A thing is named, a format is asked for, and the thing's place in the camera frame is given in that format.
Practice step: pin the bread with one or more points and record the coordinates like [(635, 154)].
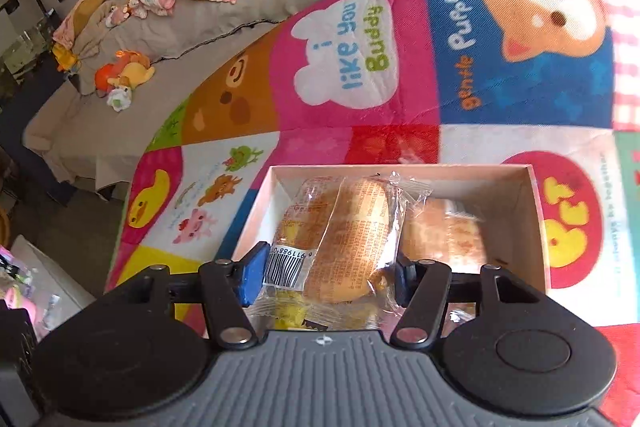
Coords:
[(350, 242), (450, 237)]

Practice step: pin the beige sofa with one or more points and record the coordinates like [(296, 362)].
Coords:
[(210, 27)]

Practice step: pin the pink cardboard box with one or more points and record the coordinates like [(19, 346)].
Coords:
[(536, 232)]

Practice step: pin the yellow snack packet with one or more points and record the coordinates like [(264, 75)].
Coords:
[(292, 312)]

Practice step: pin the white green plush toy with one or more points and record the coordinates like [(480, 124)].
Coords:
[(119, 99)]

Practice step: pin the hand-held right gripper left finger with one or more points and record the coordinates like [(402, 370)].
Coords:
[(252, 274)]

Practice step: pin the pink towel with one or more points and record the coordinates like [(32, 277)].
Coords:
[(82, 12)]

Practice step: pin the dark glass cabinet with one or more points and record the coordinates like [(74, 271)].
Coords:
[(22, 52)]

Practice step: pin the colourful cartoon printed blanket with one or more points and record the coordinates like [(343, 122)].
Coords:
[(350, 117)]

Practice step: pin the orange yellow plush toy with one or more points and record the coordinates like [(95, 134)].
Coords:
[(127, 72)]

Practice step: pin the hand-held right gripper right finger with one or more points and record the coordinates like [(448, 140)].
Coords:
[(403, 277)]

